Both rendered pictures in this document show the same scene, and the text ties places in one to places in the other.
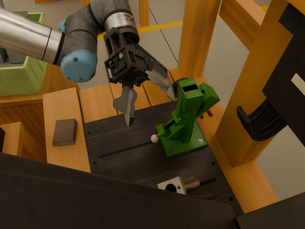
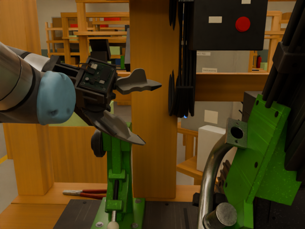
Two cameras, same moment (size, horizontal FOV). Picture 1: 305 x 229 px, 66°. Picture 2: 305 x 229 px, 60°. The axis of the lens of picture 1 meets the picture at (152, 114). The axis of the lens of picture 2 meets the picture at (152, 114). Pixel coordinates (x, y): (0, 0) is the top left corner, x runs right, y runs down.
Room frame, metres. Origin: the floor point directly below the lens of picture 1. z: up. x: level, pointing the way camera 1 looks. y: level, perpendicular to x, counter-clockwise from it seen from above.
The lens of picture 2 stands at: (0.13, 0.47, 1.36)
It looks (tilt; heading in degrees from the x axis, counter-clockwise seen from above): 14 degrees down; 290
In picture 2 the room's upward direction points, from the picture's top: straight up
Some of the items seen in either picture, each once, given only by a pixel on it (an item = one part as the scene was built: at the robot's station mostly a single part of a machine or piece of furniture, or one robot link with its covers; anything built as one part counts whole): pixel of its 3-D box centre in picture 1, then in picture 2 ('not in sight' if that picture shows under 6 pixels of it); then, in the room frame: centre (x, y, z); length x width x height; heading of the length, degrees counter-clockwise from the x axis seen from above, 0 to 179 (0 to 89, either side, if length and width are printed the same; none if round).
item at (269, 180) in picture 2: not in sight; (268, 155); (0.09, -0.02, 1.17); 0.13 x 0.12 x 0.20; 18
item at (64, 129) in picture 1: (64, 131); not in sight; (0.45, 0.32, 0.91); 0.10 x 0.08 x 0.03; 5
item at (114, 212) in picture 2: (158, 135); (114, 218); (0.41, -0.02, 0.96); 0.06 x 0.03 x 0.06; 108
